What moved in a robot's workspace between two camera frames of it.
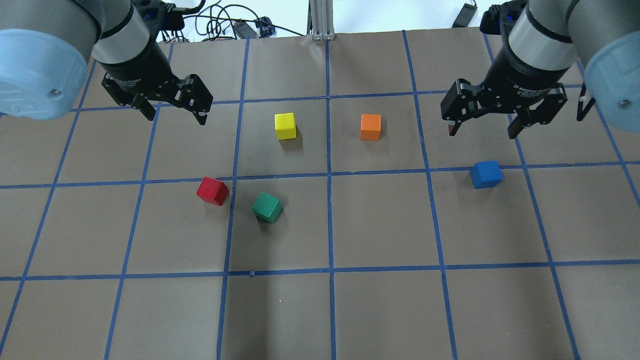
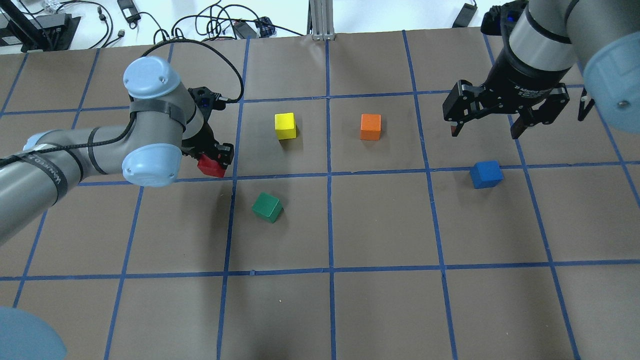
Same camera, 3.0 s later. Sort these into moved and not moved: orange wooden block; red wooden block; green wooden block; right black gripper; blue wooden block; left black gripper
Moved: left black gripper; red wooden block
Not moved: blue wooden block; green wooden block; right black gripper; orange wooden block
